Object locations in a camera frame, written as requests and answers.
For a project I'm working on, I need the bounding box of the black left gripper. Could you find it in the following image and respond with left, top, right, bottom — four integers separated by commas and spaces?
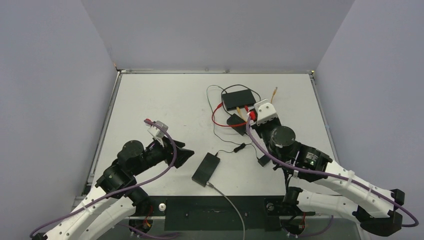
133, 135, 194, 176

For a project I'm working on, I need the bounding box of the red ethernet cable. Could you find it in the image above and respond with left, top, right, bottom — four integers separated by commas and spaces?
211, 102, 258, 128

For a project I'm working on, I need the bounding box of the short black adapter cable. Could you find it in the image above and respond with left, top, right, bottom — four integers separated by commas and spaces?
213, 143, 261, 160

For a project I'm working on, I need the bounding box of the small black wall plug adapter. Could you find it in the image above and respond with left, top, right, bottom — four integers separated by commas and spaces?
257, 155, 271, 167

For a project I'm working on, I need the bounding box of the ribbed black network switch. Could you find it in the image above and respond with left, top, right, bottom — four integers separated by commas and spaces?
191, 152, 221, 187

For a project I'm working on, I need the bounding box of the yellow ethernet cable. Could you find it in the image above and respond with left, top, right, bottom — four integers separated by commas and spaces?
235, 86, 279, 122

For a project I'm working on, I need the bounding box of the black Mercury switch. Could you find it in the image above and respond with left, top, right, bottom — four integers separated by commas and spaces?
222, 89, 257, 111

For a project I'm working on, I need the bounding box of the grey ethernet cable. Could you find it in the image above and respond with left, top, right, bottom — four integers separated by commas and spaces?
205, 181, 247, 240

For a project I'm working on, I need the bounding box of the thin black barrel plug cable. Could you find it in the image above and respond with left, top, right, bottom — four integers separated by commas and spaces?
205, 84, 254, 145

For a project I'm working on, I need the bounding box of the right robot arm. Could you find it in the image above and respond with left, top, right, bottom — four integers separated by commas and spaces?
250, 119, 405, 237

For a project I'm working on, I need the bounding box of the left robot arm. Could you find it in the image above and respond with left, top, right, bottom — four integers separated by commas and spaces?
30, 136, 195, 240

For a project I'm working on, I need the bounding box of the black power brick adapter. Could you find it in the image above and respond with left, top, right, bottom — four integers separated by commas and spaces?
226, 113, 246, 136

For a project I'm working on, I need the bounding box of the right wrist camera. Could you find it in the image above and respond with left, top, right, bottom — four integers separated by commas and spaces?
253, 99, 278, 126

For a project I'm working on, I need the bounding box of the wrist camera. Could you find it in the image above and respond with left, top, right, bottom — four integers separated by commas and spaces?
147, 121, 169, 147
253, 99, 278, 126

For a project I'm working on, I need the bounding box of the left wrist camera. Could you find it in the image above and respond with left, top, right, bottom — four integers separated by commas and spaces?
147, 121, 169, 147

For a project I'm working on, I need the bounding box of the black mains power cord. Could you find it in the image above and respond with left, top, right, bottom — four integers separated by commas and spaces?
221, 84, 262, 117

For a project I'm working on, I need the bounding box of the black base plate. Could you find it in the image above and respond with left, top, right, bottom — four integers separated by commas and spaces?
150, 195, 304, 231

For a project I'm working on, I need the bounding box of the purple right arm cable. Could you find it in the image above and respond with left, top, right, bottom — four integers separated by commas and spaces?
245, 120, 420, 228

